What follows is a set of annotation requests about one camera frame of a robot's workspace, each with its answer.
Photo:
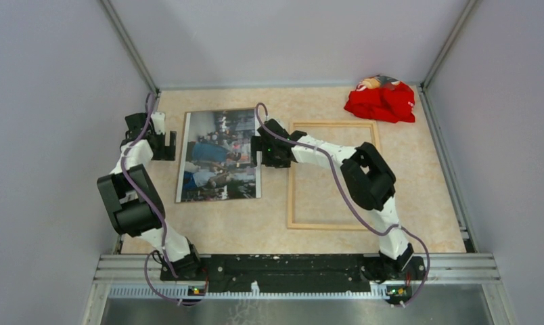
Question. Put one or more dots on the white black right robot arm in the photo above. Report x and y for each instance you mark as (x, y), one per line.
(362, 176)

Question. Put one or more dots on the printed street photo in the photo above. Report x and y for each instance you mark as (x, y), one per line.
(216, 157)

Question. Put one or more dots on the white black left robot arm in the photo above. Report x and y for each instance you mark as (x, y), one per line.
(133, 204)

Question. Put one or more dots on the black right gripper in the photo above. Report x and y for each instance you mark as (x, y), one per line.
(259, 144)

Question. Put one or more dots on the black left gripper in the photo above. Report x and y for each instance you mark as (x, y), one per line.
(166, 152)

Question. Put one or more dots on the red crumpled cloth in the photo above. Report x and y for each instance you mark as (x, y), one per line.
(382, 98)

